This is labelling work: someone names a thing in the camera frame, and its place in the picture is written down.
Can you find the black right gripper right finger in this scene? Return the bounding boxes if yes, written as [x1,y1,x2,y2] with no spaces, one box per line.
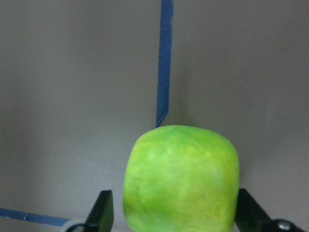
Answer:
[235,188,275,232]

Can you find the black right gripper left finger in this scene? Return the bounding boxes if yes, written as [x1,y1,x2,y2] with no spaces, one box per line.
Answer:
[84,190,113,232]

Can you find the green apple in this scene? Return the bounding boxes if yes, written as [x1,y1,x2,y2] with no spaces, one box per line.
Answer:
[123,125,239,232]

